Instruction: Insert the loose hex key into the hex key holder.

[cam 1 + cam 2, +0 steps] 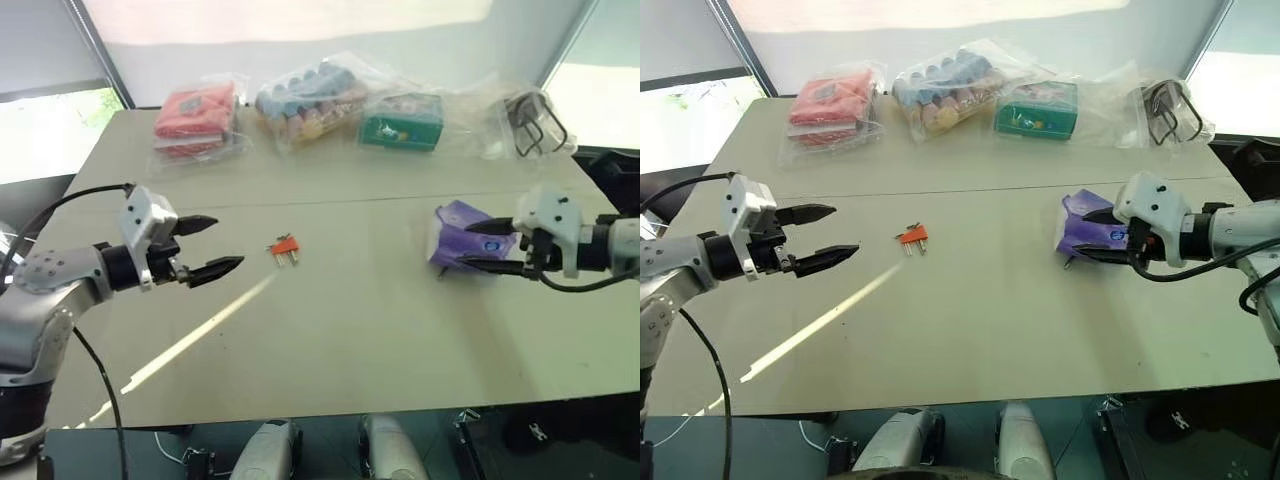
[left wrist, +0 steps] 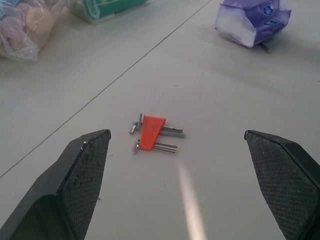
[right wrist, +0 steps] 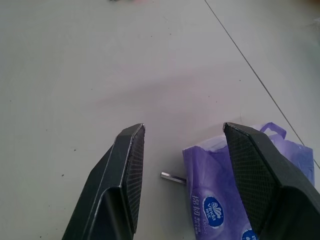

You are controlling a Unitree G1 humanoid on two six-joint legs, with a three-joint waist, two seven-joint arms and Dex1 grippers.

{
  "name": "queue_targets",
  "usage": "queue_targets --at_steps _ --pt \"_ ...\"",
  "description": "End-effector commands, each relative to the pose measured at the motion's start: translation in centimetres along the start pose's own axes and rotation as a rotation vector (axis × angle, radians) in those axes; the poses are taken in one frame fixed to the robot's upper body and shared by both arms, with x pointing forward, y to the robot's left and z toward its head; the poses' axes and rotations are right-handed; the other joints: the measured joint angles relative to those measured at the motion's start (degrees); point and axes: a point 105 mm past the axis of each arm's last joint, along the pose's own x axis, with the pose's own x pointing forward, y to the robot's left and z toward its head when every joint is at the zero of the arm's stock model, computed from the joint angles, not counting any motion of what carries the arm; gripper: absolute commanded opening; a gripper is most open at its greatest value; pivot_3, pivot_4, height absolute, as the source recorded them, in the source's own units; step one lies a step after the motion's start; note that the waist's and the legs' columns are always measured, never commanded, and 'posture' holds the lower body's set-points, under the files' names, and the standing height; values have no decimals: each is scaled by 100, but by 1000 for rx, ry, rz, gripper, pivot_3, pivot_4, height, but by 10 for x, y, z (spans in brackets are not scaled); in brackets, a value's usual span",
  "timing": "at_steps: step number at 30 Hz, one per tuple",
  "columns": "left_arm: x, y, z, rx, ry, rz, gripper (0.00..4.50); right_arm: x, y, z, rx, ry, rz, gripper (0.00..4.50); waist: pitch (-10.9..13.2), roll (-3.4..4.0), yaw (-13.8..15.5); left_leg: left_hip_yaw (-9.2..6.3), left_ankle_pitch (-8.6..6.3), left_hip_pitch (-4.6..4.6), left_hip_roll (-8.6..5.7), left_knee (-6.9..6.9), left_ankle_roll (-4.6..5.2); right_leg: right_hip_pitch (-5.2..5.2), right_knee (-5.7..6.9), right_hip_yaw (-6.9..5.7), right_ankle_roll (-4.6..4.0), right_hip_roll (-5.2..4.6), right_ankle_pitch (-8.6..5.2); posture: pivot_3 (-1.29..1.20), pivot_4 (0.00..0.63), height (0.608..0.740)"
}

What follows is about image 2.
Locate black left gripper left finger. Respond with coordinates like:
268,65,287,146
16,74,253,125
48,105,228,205
0,128,112,240

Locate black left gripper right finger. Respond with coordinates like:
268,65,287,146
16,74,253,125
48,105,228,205
243,129,320,240

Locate small red box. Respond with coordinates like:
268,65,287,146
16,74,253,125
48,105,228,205
139,114,167,152

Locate grey metal bar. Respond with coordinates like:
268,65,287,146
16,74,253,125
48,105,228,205
128,121,187,139

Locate small dark metal rod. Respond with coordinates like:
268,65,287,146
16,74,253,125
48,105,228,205
259,42,273,54

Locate clear bag of pastel items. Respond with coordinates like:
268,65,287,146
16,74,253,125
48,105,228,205
0,0,66,62

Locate purple plastic bag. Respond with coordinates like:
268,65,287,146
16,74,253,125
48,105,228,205
214,0,292,49

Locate green plastic-wrapped pack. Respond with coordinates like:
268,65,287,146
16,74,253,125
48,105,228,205
69,0,152,25

